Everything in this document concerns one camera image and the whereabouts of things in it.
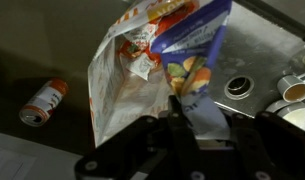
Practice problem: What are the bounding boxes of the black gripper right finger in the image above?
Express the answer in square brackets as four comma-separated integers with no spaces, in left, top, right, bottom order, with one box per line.
[229,111,305,180]

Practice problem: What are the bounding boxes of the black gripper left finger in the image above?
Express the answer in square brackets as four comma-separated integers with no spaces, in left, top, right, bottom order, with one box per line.
[74,94,207,180]

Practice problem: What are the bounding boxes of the purple fruit print snack pack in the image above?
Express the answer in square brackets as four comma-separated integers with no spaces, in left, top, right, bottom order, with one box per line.
[149,0,234,141]

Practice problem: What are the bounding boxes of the big orange white packet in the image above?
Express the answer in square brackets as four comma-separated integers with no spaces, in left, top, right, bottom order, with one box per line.
[86,0,201,149]

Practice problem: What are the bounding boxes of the red snack pack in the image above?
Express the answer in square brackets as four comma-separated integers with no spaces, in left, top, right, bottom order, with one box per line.
[117,3,200,82]

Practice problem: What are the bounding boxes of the grey round bowl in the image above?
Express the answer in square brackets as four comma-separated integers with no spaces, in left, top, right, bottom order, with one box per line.
[264,99,305,136]

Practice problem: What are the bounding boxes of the round sink drain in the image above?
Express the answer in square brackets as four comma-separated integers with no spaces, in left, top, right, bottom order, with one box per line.
[223,74,256,101]

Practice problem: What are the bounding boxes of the stainless steel sink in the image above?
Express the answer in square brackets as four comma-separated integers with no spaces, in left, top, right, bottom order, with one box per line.
[205,1,305,136]

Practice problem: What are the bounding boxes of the orange white drink can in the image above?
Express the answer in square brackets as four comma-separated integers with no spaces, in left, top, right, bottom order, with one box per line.
[18,77,70,128]

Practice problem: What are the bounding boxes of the white paper sheet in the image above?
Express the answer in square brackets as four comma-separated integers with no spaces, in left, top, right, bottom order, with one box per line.
[0,129,84,180]

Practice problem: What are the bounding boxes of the grey cup with handle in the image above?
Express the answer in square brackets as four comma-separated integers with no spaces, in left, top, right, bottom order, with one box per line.
[276,71,305,103]

